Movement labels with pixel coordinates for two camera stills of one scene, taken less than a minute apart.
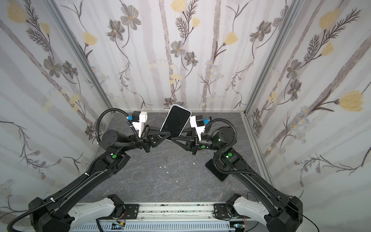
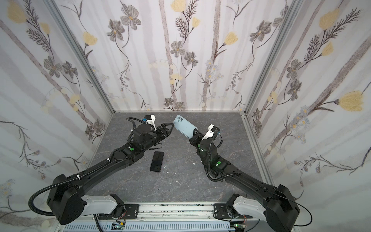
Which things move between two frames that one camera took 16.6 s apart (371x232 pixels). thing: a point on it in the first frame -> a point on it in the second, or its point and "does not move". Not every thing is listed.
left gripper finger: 151,131 -> 168,127
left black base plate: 132,211 does not move
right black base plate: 221,210 does not move
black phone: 176,121 -> 156,164
